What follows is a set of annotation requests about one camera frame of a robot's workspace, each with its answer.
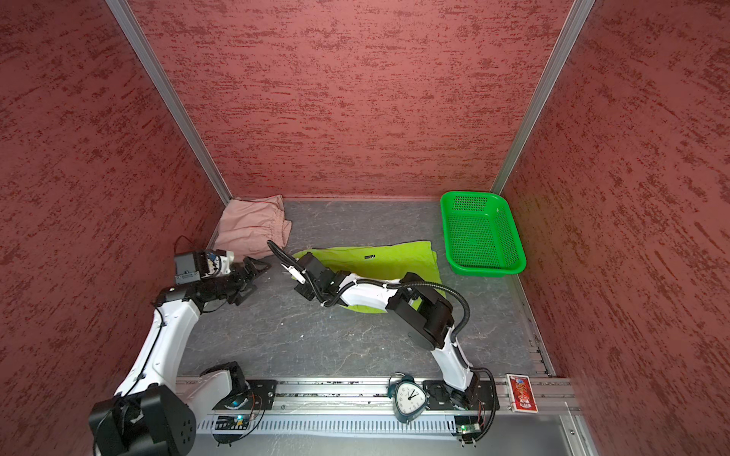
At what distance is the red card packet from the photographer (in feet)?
2.38

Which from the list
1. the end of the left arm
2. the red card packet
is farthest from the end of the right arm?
the red card packet

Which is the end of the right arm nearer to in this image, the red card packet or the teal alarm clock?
the teal alarm clock

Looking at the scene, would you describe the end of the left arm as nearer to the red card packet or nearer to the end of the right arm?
the end of the right arm

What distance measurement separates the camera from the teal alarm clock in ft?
2.28

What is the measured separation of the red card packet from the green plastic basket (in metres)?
0.32

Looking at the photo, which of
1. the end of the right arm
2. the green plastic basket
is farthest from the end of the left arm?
the green plastic basket

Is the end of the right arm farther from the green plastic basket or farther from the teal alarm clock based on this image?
the green plastic basket
